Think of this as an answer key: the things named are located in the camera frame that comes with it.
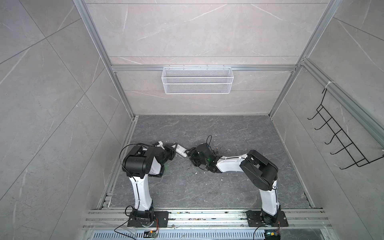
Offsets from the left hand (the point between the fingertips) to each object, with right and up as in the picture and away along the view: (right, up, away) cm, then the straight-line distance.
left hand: (178, 140), depth 97 cm
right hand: (+4, -8, -4) cm, 10 cm away
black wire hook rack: (+79, -3, -35) cm, 86 cm away
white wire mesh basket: (+13, +41, +4) cm, 43 cm away
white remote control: (+2, -6, -3) cm, 7 cm away
